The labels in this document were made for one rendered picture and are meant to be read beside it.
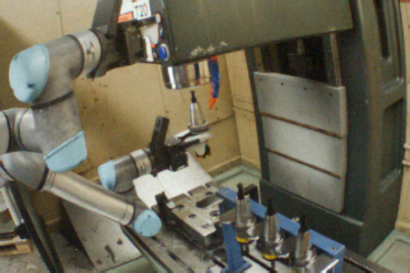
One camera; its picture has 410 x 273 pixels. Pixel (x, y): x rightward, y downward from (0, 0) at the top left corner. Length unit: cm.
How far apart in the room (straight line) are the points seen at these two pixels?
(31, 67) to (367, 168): 116
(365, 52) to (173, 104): 140
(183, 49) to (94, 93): 137
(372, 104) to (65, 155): 101
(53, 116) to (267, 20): 57
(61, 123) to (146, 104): 171
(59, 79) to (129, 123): 169
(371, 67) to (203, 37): 65
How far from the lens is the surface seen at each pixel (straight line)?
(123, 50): 63
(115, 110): 214
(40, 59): 49
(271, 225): 84
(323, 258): 80
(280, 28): 91
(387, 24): 147
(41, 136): 53
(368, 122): 128
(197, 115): 115
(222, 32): 80
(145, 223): 98
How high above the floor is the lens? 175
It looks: 21 degrees down
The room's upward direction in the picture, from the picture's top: 10 degrees counter-clockwise
